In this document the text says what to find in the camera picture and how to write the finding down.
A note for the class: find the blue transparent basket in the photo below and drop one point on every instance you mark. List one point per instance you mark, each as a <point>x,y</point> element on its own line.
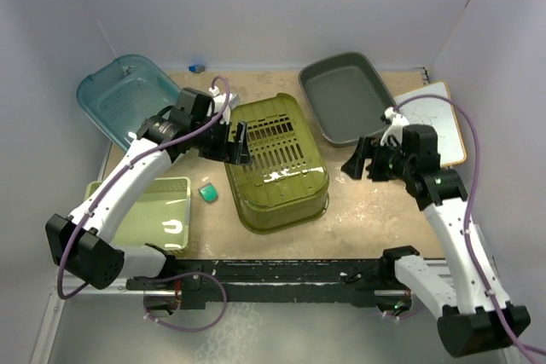
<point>121,95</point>

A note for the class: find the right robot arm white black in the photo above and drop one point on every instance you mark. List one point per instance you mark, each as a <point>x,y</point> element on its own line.
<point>472,311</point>

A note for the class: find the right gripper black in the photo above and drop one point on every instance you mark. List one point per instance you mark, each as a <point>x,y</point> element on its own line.
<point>376,150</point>

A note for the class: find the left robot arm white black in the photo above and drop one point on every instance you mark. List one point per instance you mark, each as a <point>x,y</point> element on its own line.
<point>81,243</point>

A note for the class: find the light green plastic tray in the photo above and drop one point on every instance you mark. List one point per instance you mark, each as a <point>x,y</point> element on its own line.
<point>160,217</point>

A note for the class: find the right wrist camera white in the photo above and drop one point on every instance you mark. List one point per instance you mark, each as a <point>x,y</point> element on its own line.
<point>395,123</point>

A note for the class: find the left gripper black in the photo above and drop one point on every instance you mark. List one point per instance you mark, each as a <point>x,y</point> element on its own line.
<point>231,153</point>

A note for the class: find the whiteboard with yellow frame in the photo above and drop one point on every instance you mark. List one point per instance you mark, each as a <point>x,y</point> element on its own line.
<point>441,116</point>

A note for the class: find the grey plastic tray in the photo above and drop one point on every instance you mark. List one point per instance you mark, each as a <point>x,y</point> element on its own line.
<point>347,97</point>

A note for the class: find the large olive green basket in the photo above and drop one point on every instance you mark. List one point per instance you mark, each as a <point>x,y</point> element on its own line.
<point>287,182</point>

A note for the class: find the small blue object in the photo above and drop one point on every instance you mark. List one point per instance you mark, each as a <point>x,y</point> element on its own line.
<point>197,68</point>

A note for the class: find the small teal green block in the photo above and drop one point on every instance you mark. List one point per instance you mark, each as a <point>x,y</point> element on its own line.
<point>208,193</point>

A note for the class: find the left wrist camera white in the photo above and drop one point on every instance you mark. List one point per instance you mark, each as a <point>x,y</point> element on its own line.
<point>219,99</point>

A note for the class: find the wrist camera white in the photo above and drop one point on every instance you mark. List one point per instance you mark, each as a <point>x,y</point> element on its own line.
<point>219,99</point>
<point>395,123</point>

